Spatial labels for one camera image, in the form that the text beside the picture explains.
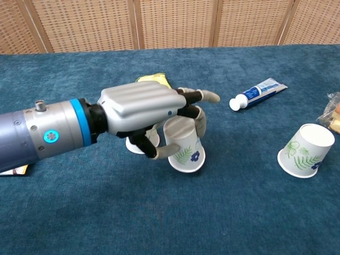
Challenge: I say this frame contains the white floral paper cup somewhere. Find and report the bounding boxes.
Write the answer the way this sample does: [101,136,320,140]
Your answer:
[125,124,161,155]
[162,116,207,173]
[277,123,335,179]

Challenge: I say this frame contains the woven bamboo screen panel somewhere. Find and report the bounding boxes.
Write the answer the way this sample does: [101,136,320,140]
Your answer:
[0,0,54,55]
[212,0,295,48]
[277,0,340,46]
[28,0,140,53]
[134,0,221,50]

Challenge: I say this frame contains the blue white toothpaste tube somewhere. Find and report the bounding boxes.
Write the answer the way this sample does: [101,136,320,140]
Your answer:
[229,77,288,112]

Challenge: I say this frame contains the clear wrapped cake pack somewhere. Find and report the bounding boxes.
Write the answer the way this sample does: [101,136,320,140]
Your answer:
[316,91,340,135]

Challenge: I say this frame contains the orange white carton box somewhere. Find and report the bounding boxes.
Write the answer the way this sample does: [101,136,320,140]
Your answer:
[0,164,30,177]

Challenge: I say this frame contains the yellow snack packet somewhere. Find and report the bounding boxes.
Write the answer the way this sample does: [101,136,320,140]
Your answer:
[135,73,171,90]

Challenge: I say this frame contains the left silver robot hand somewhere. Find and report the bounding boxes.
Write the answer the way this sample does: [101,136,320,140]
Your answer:
[97,81,221,162]

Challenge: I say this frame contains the blue felt table cover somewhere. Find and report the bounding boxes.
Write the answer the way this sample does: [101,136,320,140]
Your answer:
[0,44,340,255]

